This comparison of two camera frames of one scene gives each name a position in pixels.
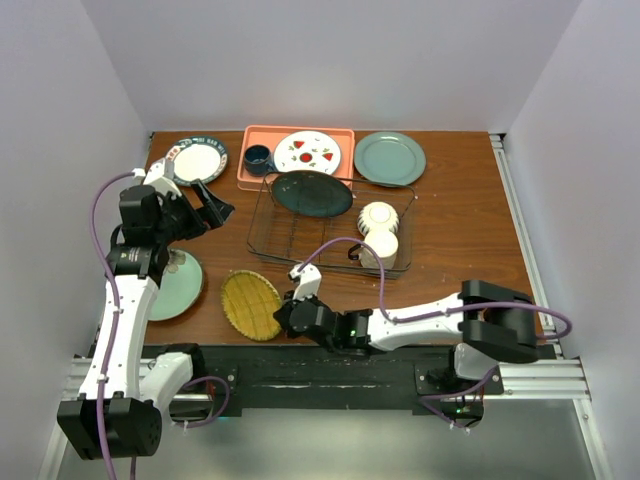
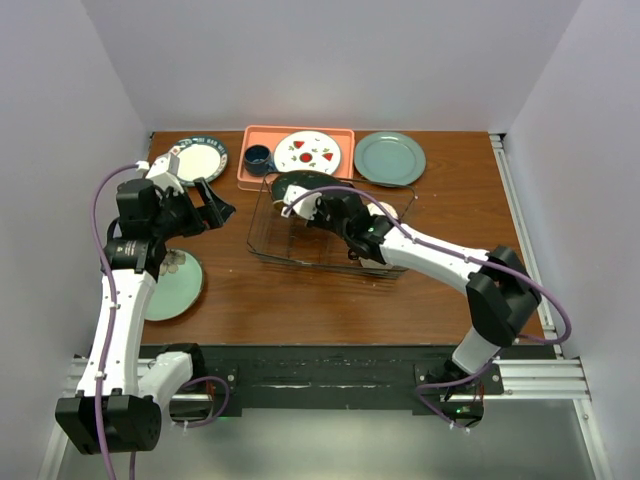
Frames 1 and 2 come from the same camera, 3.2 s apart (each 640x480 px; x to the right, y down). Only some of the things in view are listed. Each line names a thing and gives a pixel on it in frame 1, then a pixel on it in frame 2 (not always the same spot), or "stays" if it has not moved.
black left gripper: (216, 211) stays
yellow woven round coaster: (251, 299) → (279, 204)
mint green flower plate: (179, 287) stays
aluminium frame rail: (560, 378) stays
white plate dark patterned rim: (198, 158) stays
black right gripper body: (289, 303) → (323, 215)
